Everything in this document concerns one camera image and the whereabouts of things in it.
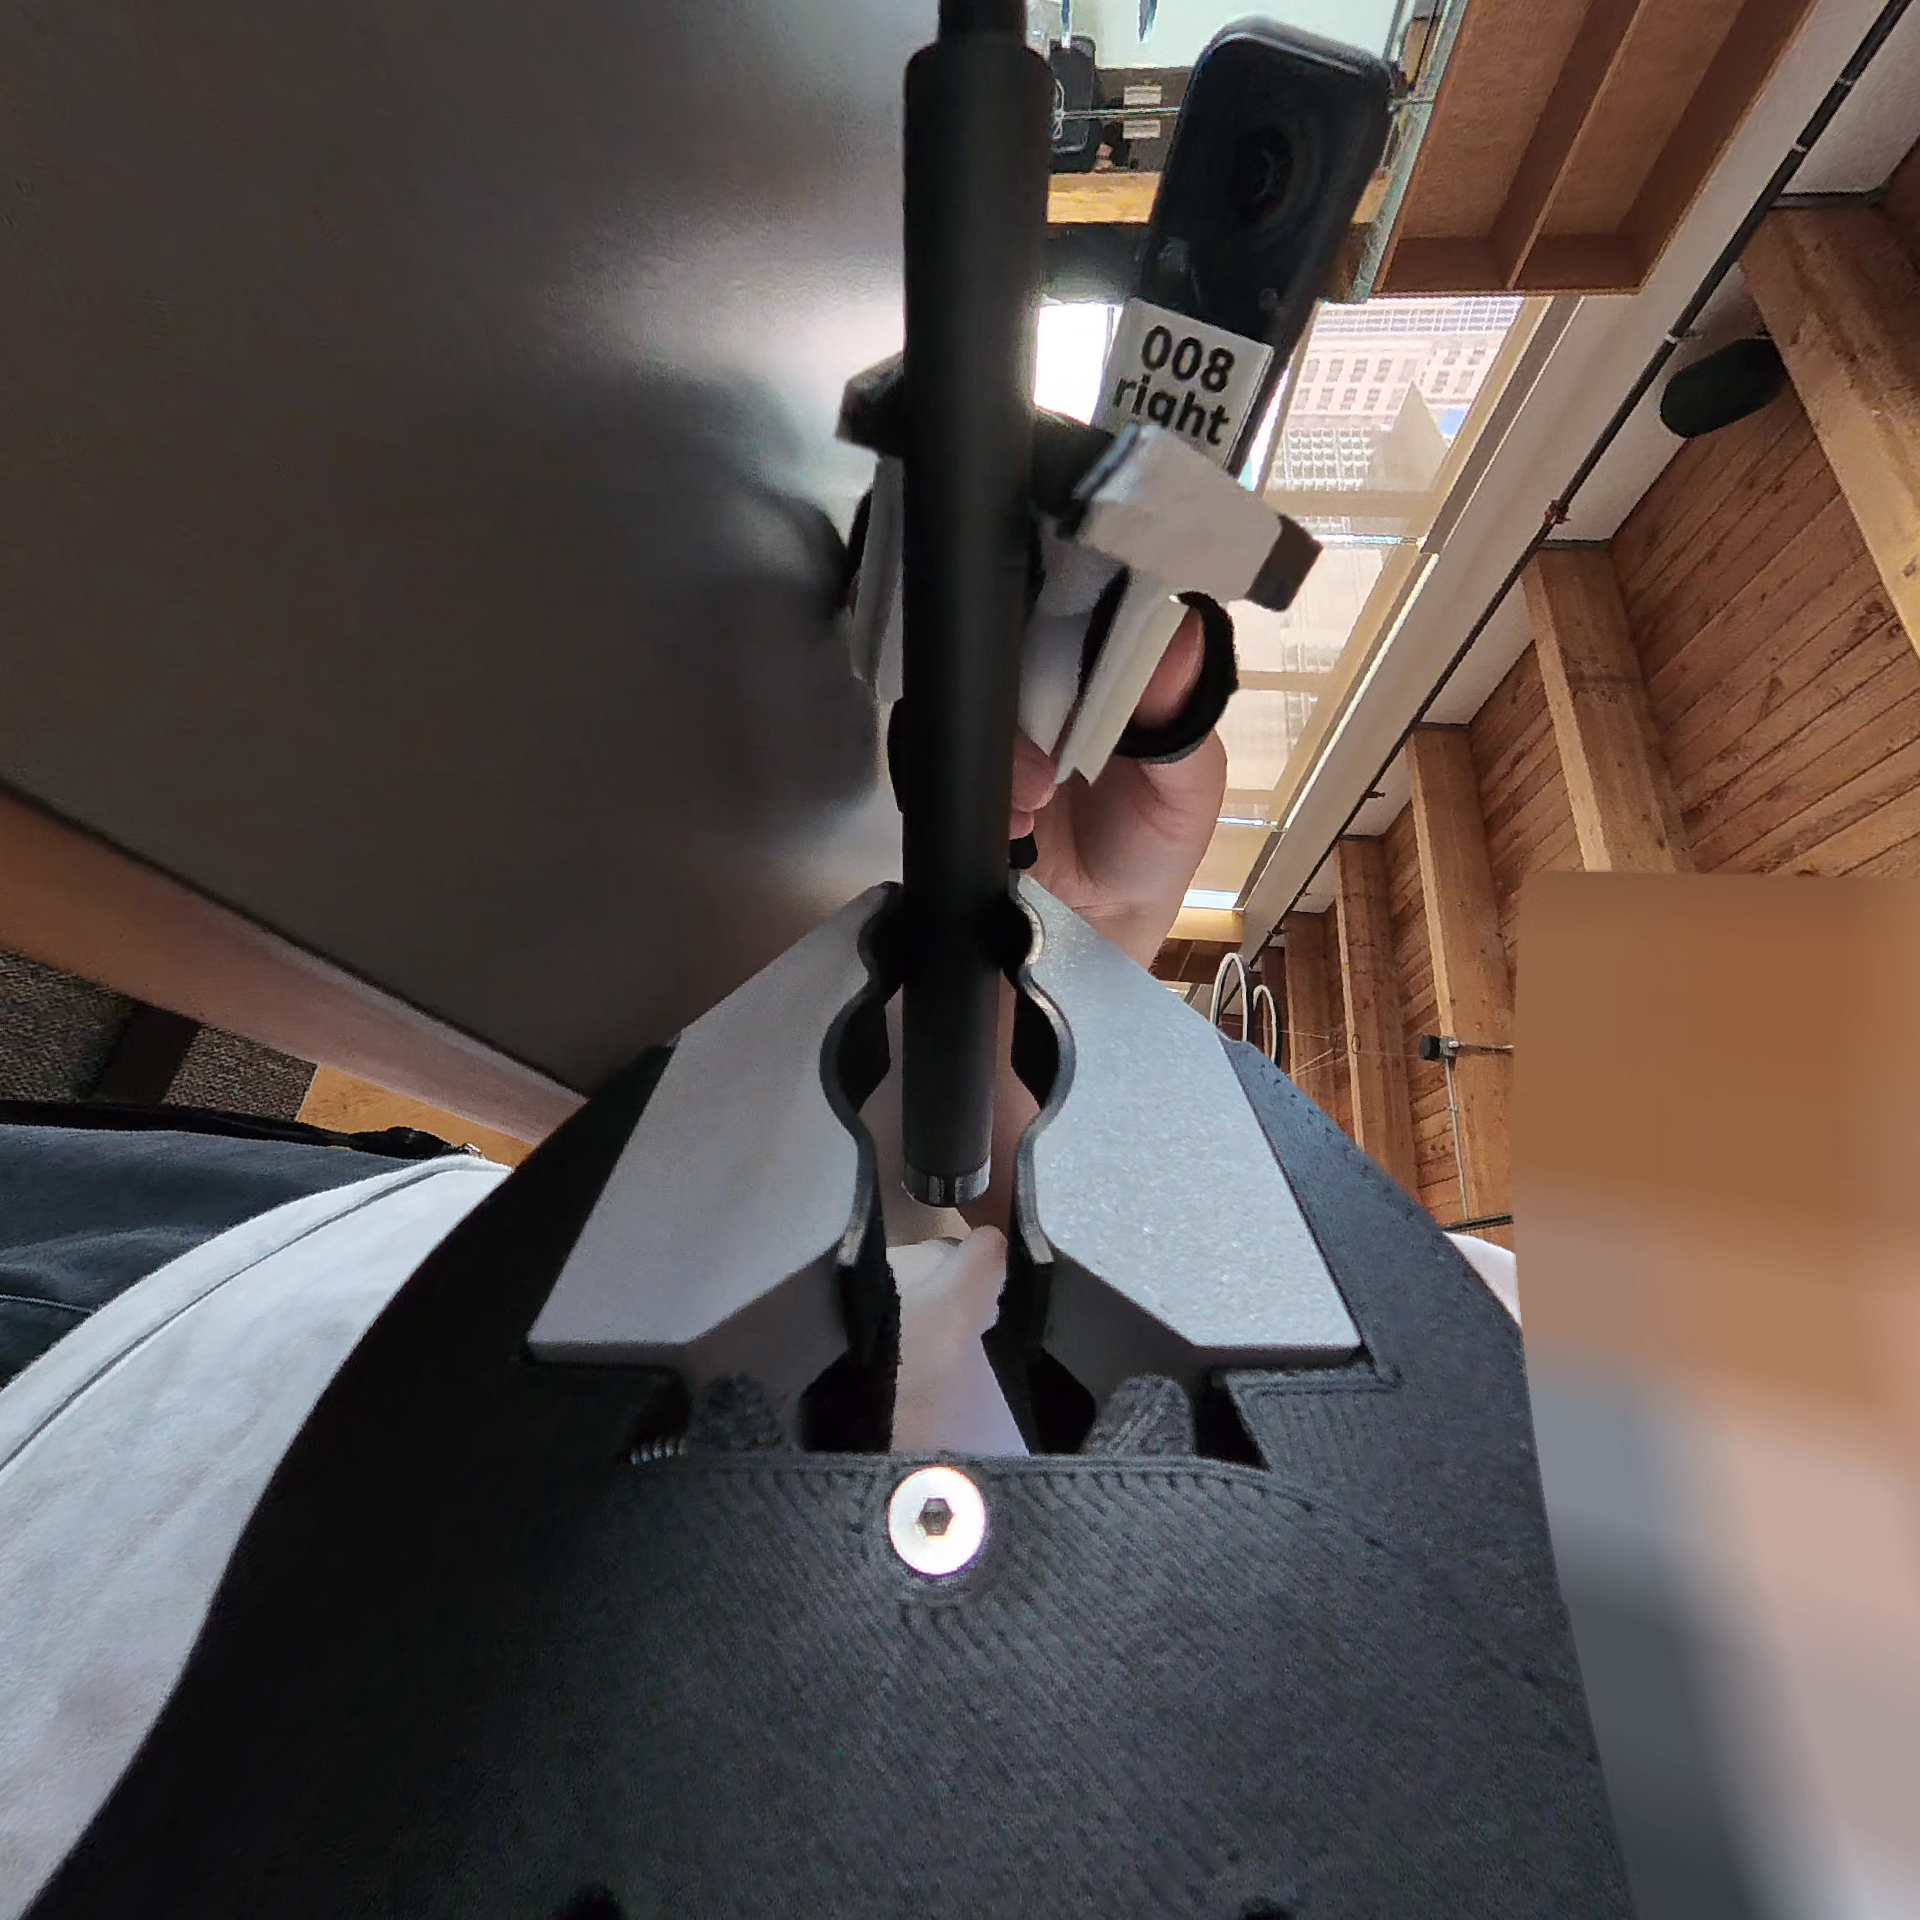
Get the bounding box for person's white polo shirt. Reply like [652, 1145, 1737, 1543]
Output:
[0, 1154, 518, 1920]

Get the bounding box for glass window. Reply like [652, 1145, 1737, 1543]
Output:
[1036, 292, 1524, 903]

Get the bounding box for black ceiling speaker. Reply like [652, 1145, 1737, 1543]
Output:
[1656, 336, 1790, 441]

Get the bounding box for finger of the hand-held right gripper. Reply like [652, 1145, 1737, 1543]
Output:
[1030, 423, 1325, 730]
[836, 360, 904, 700]

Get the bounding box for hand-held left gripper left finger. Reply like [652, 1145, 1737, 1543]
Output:
[526, 883, 904, 1446]

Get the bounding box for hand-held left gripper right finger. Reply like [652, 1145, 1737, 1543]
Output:
[1008, 874, 1373, 1449]

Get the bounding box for black conduit pipe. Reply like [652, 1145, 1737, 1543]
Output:
[1245, 0, 1920, 918]

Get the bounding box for dark blue trousers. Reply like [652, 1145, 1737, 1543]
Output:
[0, 1112, 460, 1391]

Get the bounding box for black electric screwdriver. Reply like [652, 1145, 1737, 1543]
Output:
[900, 0, 1055, 1210]

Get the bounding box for person's right hand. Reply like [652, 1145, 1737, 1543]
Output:
[1008, 609, 1230, 976]

